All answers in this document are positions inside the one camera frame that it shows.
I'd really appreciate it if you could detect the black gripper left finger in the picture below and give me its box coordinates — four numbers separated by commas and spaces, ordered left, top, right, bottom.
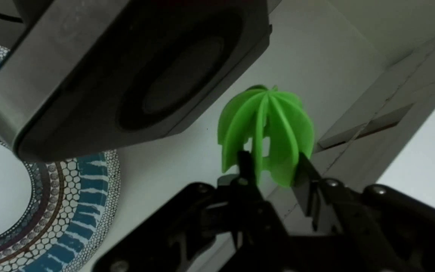
92, 150, 291, 272

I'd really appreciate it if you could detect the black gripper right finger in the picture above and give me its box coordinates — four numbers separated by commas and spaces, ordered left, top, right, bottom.
291, 152, 435, 272

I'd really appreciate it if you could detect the green ribbed plastic object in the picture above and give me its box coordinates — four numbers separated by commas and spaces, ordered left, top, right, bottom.
216, 84, 316, 189

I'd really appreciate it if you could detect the black silver coffee machine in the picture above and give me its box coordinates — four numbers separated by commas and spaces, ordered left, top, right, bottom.
0, 0, 273, 164

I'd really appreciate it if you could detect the blue white patterned plate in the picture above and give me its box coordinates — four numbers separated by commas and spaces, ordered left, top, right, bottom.
0, 38, 124, 272

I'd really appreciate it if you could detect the grey wall cabinet handle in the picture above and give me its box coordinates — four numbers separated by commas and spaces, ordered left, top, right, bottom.
317, 103, 415, 153

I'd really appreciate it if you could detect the white wall cabinet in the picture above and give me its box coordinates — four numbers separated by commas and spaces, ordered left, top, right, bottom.
272, 20, 435, 218

